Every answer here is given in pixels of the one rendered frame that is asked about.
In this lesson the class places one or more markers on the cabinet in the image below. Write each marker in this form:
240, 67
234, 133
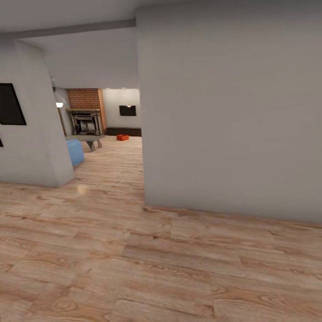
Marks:
115, 131

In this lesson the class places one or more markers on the wood fireplace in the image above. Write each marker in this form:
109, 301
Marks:
86, 122

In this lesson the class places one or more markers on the coffee table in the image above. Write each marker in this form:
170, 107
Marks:
89, 139

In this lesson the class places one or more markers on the room light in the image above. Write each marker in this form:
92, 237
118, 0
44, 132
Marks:
57, 98

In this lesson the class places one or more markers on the sofa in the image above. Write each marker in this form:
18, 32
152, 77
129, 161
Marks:
75, 151

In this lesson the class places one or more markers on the wall mounted tv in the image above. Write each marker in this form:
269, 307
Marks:
127, 110

